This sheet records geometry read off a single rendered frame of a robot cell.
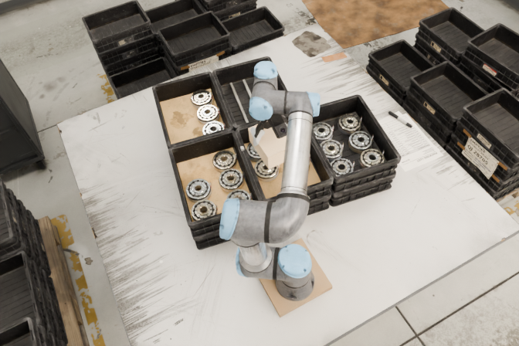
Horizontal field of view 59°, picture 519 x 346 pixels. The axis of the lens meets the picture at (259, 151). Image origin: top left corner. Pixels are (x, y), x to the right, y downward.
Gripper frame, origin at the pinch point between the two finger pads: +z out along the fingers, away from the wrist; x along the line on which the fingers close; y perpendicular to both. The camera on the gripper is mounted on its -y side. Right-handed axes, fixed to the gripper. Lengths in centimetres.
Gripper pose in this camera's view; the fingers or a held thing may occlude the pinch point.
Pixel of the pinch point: (272, 140)
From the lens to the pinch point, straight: 174.4
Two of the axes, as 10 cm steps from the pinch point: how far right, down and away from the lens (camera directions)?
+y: -4.7, -6.9, 5.6
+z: 0.5, 6.1, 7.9
